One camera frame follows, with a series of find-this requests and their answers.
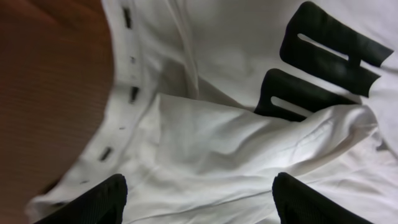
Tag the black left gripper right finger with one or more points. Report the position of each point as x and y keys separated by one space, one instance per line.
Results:
x=297 y=203

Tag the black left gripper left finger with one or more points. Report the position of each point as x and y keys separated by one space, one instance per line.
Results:
x=103 y=204

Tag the white Puma t-shirt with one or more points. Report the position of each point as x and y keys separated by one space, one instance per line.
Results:
x=212 y=99

